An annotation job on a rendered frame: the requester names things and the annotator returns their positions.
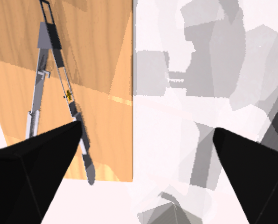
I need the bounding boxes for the light wooden board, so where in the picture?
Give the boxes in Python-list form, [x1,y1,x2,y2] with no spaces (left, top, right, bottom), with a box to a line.
[0,0,133,182]

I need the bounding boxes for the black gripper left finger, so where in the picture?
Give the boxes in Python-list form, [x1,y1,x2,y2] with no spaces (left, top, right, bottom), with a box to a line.
[0,121,83,224]

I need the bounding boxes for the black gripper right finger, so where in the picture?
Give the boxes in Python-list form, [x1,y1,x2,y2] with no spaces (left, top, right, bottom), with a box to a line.
[213,127,278,224]

